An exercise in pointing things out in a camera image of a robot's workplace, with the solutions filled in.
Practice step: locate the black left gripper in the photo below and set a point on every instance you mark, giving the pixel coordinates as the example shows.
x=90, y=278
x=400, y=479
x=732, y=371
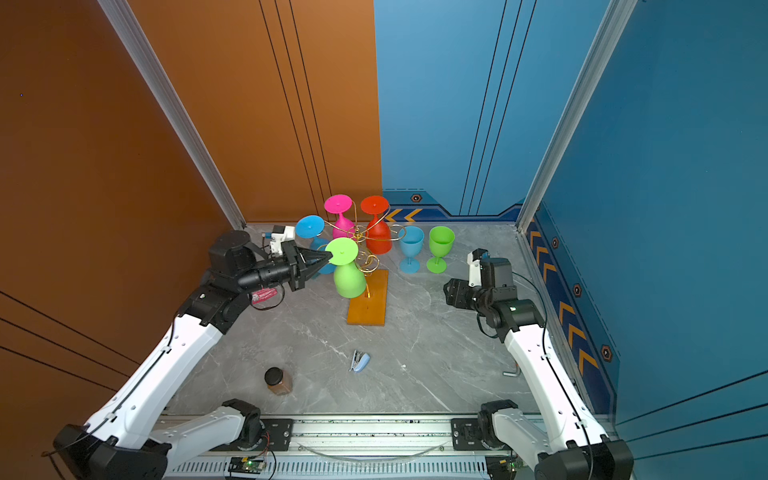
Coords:
x=294, y=259

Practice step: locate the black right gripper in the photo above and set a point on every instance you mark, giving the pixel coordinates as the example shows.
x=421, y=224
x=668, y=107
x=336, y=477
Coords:
x=457, y=292

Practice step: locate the green wine glass front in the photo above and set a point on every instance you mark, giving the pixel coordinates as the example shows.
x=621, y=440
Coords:
x=349, y=280

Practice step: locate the green wine glass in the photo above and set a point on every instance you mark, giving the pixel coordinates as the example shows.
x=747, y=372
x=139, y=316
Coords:
x=349, y=280
x=441, y=241

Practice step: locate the light blue wine glass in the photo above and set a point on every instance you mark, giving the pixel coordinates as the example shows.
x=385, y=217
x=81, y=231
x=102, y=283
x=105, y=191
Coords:
x=411, y=239

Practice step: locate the red wine glass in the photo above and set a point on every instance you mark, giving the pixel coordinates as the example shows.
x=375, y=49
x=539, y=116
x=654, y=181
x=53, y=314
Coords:
x=377, y=233

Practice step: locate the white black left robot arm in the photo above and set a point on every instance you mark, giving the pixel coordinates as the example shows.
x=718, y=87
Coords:
x=120, y=440

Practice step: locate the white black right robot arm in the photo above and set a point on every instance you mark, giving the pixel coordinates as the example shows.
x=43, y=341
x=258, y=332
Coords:
x=571, y=444

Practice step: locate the magenta wine glass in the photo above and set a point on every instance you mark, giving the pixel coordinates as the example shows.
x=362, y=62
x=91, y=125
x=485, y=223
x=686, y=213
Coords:
x=339, y=205

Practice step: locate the orange wooden rack base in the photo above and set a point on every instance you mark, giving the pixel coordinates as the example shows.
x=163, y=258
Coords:
x=369, y=309

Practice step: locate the pink snack packet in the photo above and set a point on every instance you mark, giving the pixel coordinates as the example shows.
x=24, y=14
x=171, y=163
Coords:
x=263, y=295

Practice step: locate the light blue stapler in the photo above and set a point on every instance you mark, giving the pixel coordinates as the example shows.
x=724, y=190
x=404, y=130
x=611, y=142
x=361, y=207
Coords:
x=359, y=361

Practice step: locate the brown jar black lid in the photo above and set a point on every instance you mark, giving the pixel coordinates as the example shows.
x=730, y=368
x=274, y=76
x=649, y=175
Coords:
x=278, y=381

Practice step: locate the green circuit board right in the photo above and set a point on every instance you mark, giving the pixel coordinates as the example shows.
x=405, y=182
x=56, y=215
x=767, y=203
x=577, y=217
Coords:
x=502, y=468

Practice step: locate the green circuit board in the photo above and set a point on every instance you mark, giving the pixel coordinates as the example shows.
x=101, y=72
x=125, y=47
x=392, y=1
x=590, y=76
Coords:
x=246, y=465
x=502, y=468

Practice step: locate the green circuit board left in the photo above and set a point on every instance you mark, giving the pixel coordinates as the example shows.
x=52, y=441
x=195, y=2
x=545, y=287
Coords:
x=246, y=465

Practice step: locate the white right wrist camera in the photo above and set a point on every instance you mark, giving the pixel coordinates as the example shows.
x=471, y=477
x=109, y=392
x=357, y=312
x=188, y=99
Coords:
x=474, y=259

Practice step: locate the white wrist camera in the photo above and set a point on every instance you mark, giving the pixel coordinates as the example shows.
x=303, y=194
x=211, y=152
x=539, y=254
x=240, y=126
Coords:
x=474, y=259
x=277, y=236

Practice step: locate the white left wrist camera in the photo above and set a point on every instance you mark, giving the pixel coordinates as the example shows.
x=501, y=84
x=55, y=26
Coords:
x=277, y=236

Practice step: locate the gold wire glass rack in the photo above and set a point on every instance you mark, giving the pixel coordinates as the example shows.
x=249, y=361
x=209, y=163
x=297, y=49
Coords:
x=360, y=235

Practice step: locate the red handled hex key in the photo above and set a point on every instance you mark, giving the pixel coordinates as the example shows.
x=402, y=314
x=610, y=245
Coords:
x=512, y=374

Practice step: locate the aluminium corner post left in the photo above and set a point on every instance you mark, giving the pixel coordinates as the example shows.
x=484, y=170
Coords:
x=126, y=25

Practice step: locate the aluminium corner post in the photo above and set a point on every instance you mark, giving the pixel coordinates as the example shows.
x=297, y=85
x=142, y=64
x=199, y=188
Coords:
x=610, y=30
x=126, y=25

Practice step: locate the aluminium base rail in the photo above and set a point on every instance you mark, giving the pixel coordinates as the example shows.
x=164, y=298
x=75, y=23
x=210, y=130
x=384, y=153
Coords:
x=387, y=446

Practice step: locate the aluminium corner post right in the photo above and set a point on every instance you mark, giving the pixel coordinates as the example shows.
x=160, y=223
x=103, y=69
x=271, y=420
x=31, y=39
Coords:
x=610, y=30

